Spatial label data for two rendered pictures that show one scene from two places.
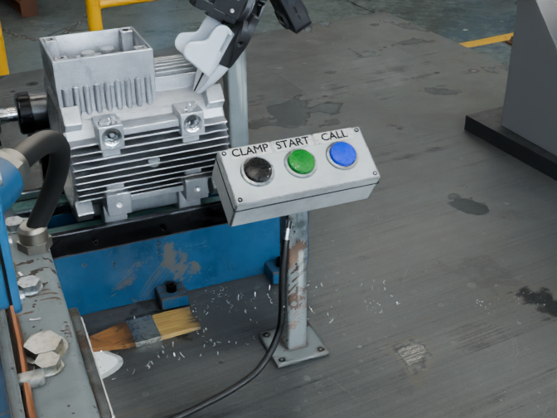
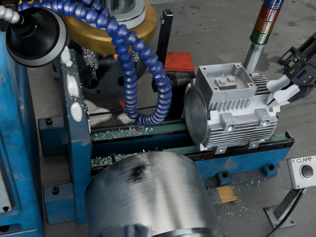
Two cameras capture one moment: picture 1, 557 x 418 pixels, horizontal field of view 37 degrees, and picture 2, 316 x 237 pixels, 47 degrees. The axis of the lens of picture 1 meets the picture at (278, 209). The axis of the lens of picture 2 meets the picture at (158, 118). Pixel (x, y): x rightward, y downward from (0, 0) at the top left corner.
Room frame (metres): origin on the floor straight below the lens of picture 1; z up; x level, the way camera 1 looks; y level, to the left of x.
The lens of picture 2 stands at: (0.26, 0.39, 1.71)
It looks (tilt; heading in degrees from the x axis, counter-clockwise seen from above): 46 degrees down; 359
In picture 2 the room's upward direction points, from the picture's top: 11 degrees clockwise
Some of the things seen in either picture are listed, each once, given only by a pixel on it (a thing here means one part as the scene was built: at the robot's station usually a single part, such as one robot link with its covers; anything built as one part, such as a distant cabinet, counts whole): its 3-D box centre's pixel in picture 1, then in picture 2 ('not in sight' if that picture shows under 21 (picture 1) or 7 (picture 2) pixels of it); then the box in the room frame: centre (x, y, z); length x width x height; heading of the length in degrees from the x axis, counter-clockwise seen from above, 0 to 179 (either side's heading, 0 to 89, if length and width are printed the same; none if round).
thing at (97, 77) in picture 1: (98, 70); (224, 87); (0.98, 0.22, 1.11); 0.12 x 0.11 x 0.07; 113
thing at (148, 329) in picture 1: (120, 337); (204, 198); (0.84, 0.20, 0.80); 0.21 x 0.05 x 0.01; 113
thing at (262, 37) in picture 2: not in sight; (260, 34); (1.37, 0.07, 1.05); 0.06 x 0.06 x 0.04
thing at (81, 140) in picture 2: not in sight; (60, 140); (0.83, 0.61, 0.97); 0.30 x 0.11 x 0.34; 22
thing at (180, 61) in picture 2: not in sight; (175, 60); (1.47, 0.34, 0.80); 0.15 x 0.12 x 0.01; 102
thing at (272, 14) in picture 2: not in sight; (269, 10); (1.37, 0.07, 1.14); 0.06 x 0.06 x 0.04
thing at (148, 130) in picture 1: (136, 134); (228, 111); (1.00, 0.19, 1.02); 0.20 x 0.19 x 0.19; 113
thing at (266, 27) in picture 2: not in sight; (264, 22); (1.37, 0.07, 1.10); 0.06 x 0.06 x 0.04
